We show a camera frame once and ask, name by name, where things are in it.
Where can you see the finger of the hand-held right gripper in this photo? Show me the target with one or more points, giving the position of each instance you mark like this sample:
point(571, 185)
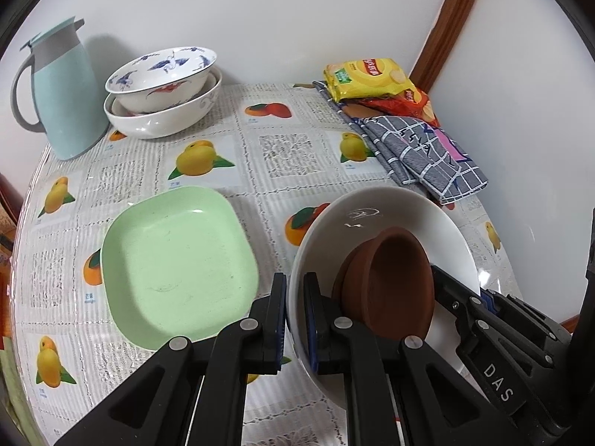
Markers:
point(458, 323)
point(453, 283)

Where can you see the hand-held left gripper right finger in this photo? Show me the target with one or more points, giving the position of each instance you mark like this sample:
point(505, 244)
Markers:
point(312, 330)

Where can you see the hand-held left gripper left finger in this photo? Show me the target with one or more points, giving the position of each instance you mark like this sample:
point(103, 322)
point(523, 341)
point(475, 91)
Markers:
point(278, 330)

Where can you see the brown clay bowl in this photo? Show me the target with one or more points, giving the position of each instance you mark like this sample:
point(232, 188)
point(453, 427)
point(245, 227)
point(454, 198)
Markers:
point(395, 278)

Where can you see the white round bowl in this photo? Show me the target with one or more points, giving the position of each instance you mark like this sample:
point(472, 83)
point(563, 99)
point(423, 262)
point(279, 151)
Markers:
point(395, 213)

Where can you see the green square plate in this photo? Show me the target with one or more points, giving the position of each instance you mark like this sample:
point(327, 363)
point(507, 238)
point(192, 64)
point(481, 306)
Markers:
point(176, 260)

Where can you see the grey checked cloth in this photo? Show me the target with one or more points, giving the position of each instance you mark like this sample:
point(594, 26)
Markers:
point(418, 158)

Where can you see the fruit print tablecloth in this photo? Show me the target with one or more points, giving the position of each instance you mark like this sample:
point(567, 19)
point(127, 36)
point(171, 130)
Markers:
point(279, 162)

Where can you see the red chip bag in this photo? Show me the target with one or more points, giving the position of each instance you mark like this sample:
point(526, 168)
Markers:
point(418, 104)

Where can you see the yellow chip bag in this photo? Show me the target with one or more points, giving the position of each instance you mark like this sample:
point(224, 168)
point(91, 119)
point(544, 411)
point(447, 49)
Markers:
point(367, 76)

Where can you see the white bowl grey swirls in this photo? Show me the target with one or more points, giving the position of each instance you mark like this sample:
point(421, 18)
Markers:
point(162, 124)

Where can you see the blue patterned porcelain bowl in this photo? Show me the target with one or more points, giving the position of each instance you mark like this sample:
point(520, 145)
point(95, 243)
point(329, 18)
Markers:
point(158, 83)

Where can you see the teal thermos jug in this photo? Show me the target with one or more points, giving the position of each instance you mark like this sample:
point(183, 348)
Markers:
point(69, 102)

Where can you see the wooden door frame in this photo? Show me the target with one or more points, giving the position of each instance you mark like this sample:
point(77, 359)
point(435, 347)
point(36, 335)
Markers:
point(446, 23)

